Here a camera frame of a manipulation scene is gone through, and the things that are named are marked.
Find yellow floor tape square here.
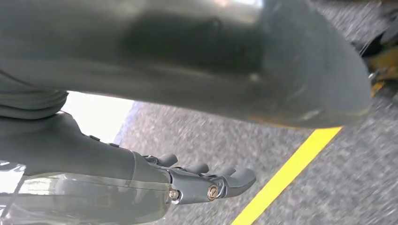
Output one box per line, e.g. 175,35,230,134
231,81,386,225

